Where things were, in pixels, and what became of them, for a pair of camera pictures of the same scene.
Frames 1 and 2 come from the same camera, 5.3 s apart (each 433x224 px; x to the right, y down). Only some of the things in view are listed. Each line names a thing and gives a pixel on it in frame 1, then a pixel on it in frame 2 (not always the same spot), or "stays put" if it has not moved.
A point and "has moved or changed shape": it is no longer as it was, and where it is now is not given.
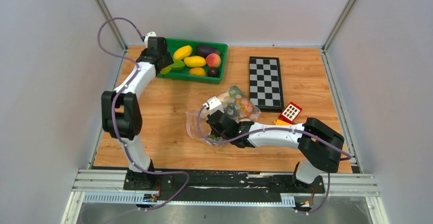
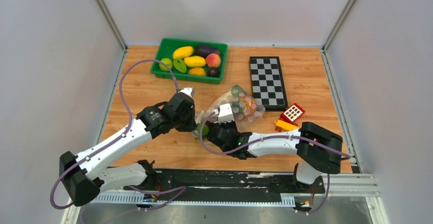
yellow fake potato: (195, 61) stays put
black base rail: (209, 185) stays put
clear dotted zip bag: (235, 103) has moved or changed shape
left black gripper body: (167, 57) to (186, 124)
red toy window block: (290, 113) stays put
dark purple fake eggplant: (203, 50) stays put
